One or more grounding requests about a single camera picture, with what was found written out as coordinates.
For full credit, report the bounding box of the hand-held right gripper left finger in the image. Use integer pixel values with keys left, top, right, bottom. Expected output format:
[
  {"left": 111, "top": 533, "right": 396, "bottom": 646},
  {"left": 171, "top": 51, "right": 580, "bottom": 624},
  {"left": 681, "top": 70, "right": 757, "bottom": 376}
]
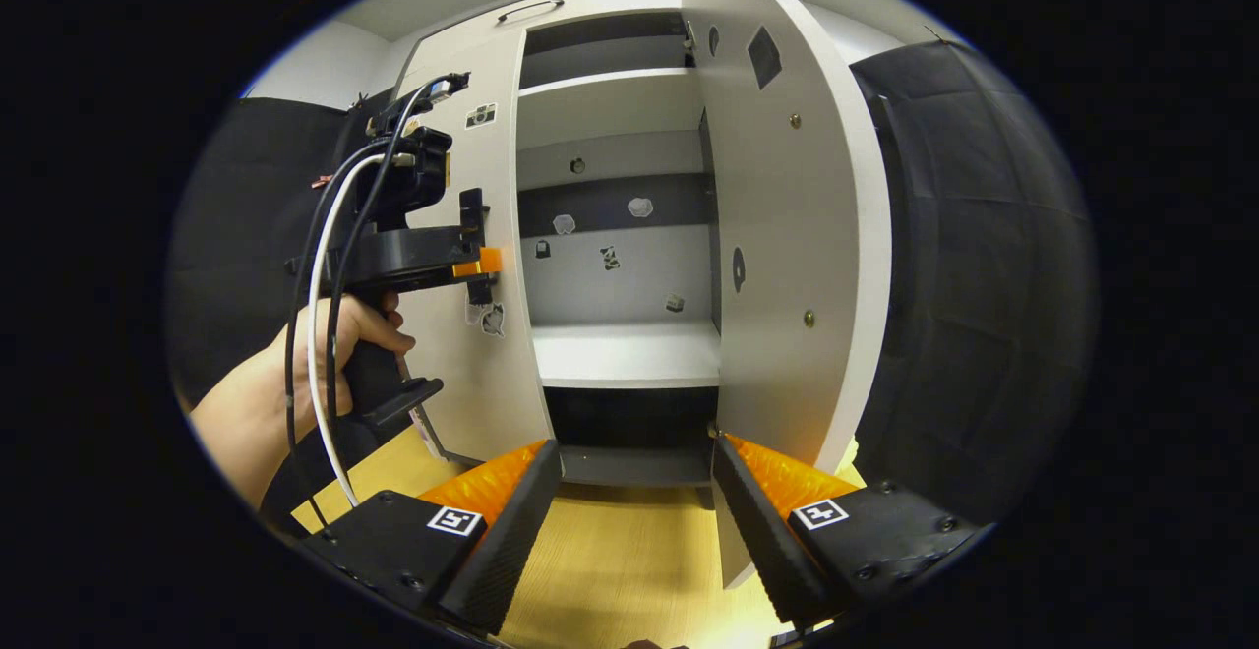
[{"left": 300, "top": 440, "right": 564, "bottom": 638}]

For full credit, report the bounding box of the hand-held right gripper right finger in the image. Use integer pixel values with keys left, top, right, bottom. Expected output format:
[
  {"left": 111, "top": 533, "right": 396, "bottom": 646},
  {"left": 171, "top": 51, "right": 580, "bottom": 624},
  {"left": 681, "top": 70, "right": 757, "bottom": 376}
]
[{"left": 710, "top": 433, "right": 985, "bottom": 630}]

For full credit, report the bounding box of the white cabinet door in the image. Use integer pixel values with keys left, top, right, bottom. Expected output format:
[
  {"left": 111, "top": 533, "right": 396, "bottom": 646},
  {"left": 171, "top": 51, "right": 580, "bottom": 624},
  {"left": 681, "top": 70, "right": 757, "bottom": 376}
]
[
  {"left": 393, "top": 29, "right": 554, "bottom": 463},
  {"left": 682, "top": 0, "right": 891, "bottom": 589}
]

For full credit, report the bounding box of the white double-door shoe cabinet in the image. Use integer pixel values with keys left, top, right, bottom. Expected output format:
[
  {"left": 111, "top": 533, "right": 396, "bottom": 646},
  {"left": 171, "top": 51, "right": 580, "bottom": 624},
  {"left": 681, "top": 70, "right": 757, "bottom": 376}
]
[{"left": 398, "top": 0, "right": 724, "bottom": 488}]

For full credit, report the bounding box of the white cabinet shelf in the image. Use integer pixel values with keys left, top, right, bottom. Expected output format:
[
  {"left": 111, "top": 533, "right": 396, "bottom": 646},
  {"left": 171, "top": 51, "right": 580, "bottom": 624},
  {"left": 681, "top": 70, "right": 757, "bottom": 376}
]
[
  {"left": 531, "top": 321, "right": 722, "bottom": 390},
  {"left": 517, "top": 67, "right": 705, "bottom": 150}
]

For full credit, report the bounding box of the black backdrop cloth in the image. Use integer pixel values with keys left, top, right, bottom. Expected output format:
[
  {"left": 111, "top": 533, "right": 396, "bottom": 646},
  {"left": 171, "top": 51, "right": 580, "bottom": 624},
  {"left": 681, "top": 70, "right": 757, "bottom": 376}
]
[
  {"left": 167, "top": 93, "right": 414, "bottom": 404},
  {"left": 851, "top": 39, "right": 1098, "bottom": 522}
]

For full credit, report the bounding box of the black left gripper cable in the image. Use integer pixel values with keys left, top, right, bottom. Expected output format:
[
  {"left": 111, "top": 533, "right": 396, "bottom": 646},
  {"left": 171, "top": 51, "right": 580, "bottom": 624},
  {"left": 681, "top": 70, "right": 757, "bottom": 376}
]
[
  {"left": 283, "top": 138, "right": 394, "bottom": 532},
  {"left": 325, "top": 72, "right": 471, "bottom": 424}
]

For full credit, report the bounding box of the white left gripper cable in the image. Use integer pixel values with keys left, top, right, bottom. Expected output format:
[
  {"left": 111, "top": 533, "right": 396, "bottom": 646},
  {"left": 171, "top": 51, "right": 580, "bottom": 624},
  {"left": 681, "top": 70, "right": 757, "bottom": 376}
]
[{"left": 307, "top": 152, "right": 409, "bottom": 510}]

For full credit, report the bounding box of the grey cabinet top handle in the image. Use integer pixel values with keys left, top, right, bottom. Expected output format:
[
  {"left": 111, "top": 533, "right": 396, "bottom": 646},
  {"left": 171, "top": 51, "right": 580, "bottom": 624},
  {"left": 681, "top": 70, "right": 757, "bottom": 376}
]
[{"left": 495, "top": 0, "right": 567, "bottom": 24}]

